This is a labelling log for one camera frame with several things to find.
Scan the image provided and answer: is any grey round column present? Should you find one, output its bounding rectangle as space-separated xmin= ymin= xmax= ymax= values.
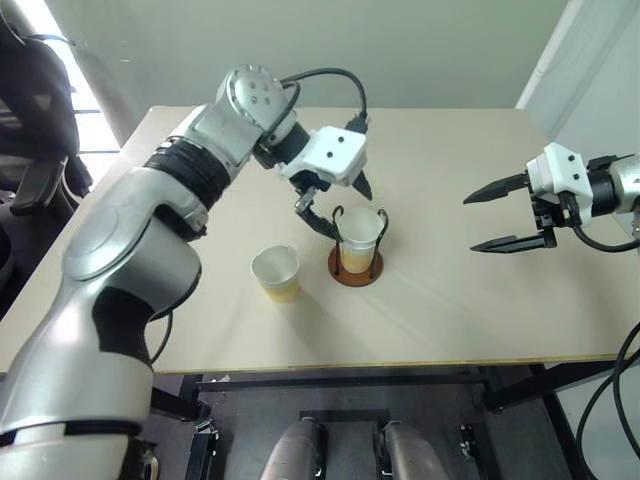
xmin=43 ymin=0 xmax=140 ymax=149

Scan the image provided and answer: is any black office chair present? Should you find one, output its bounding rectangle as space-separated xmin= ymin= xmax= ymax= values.
xmin=0 ymin=12 xmax=95 ymax=321

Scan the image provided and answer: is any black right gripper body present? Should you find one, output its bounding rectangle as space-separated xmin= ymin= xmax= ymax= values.
xmin=530 ymin=191 xmax=577 ymax=233

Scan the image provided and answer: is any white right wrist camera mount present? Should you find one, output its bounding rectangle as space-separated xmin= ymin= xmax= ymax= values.
xmin=525 ymin=142 xmax=594 ymax=202

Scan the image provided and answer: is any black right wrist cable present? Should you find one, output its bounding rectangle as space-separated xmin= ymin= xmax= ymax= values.
xmin=562 ymin=192 xmax=640 ymax=252

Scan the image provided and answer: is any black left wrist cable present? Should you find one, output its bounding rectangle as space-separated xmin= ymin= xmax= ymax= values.
xmin=276 ymin=68 xmax=372 ymax=135

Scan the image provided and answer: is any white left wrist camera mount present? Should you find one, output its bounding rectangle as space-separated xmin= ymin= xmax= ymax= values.
xmin=276 ymin=125 xmax=369 ymax=188

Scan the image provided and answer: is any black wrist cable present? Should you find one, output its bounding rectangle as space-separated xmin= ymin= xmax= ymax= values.
xmin=276 ymin=68 xmax=372 ymax=135
xmin=562 ymin=192 xmax=640 ymax=252

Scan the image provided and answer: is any dark rounded robot leg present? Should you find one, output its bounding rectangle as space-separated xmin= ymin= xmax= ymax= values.
xmin=383 ymin=419 xmax=449 ymax=480
xmin=263 ymin=419 xmax=324 ymax=480

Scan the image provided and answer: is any black left shoulder cable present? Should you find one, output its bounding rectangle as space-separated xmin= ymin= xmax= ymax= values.
xmin=148 ymin=308 xmax=175 ymax=365

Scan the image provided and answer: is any black wire cup holder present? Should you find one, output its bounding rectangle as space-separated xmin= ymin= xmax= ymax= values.
xmin=327 ymin=204 xmax=390 ymax=289

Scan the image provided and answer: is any black shoulder cable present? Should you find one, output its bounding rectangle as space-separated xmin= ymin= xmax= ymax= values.
xmin=148 ymin=308 xmax=175 ymax=365
xmin=574 ymin=319 xmax=640 ymax=480

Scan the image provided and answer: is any black table frame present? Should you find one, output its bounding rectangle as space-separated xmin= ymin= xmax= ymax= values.
xmin=148 ymin=355 xmax=640 ymax=480

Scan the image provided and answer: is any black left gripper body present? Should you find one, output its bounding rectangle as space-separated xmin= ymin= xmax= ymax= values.
xmin=288 ymin=168 xmax=334 ymax=200

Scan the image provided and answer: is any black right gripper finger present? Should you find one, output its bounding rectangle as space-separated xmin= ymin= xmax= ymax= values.
xmin=462 ymin=171 xmax=532 ymax=206
xmin=469 ymin=233 xmax=558 ymax=254

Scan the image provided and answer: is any black right shoulder cable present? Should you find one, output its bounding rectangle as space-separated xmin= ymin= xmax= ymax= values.
xmin=574 ymin=319 xmax=640 ymax=480

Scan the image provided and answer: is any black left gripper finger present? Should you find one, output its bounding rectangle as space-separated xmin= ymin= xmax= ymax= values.
xmin=349 ymin=169 xmax=373 ymax=203
xmin=294 ymin=191 xmax=338 ymax=241

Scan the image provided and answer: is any black metal bracket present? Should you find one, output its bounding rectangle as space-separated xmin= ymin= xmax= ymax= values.
xmin=456 ymin=423 xmax=477 ymax=465
xmin=192 ymin=419 xmax=221 ymax=480

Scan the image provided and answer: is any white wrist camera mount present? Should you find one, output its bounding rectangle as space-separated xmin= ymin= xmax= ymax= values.
xmin=276 ymin=125 xmax=369 ymax=188
xmin=525 ymin=142 xmax=594 ymax=202

